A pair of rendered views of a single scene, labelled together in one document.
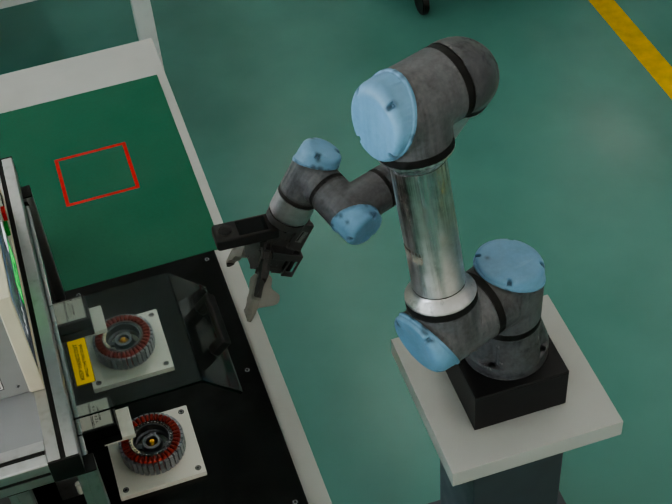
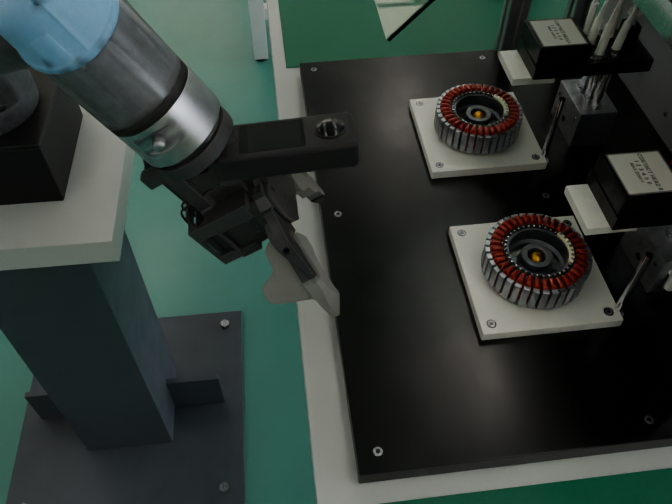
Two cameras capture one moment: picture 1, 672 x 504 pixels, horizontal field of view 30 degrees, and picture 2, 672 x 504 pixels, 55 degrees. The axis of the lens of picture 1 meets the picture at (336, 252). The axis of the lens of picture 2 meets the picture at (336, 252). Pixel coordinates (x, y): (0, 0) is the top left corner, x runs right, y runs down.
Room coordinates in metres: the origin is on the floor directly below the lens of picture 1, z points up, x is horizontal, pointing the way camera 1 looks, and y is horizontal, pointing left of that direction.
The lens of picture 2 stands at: (1.98, 0.25, 1.34)
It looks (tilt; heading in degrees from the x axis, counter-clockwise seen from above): 50 degrees down; 188
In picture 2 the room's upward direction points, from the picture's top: straight up
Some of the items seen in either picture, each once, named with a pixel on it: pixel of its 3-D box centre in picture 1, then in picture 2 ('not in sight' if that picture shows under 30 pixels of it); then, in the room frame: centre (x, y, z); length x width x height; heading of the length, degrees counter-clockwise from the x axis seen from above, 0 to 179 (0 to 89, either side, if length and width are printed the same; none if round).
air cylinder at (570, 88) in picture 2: (69, 469); (582, 111); (1.24, 0.48, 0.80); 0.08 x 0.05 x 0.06; 15
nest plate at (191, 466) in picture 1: (154, 451); (474, 132); (1.28, 0.34, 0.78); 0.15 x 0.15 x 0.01; 15
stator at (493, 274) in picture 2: not in sight; (535, 259); (1.51, 0.40, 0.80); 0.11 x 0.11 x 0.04
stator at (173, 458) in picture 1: (152, 443); (477, 117); (1.28, 0.34, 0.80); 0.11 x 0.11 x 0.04
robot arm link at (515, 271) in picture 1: (505, 285); not in sight; (1.39, -0.28, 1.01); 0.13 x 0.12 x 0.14; 124
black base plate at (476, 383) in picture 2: (133, 407); (508, 204); (1.39, 0.39, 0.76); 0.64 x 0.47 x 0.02; 15
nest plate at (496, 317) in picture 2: not in sight; (530, 273); (1.51, 0.41, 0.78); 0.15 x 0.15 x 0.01; 15
